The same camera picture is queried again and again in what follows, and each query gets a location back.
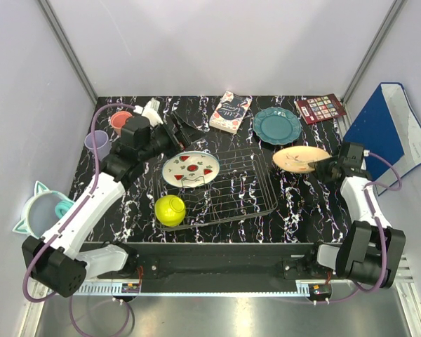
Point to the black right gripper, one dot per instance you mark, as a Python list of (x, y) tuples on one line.
[(319, 166)]

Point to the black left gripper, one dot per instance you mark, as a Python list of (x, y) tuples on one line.
[(177, 142)]

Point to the beige speckled plate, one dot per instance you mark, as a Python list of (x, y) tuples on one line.
[(297, 159)]

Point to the white plate with strawberries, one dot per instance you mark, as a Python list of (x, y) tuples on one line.
[(191, 169)]

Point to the teal scalloped plate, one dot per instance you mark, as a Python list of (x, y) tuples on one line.
[(277, 126)]

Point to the grey wire dish rack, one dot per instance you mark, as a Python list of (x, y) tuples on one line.
[(234, 185)]

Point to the yellow-green bowl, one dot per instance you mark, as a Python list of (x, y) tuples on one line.
[(170, 210)]

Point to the lilac cup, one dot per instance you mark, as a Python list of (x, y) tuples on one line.
[(103, 145)]

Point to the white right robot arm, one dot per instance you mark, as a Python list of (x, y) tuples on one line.
[(371, 252)]

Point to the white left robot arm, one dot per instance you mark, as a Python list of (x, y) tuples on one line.
[(114, 175)]

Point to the floral cover book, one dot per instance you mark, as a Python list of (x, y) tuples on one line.
[(230, 112)]

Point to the dark red booklet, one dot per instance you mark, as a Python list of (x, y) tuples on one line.
[(320, 108)]

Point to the teal headphones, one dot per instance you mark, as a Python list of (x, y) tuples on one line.
[(62, 207)]

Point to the white cat-ear basket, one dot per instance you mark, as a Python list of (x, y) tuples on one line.
[(38, 213)]

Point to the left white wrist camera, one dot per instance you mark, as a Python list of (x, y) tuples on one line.
[(150, 111)]

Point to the blue ring binder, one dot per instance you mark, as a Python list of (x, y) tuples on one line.
[(388, 127)]

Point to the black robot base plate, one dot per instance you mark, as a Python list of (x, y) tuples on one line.
[(197, 268)]

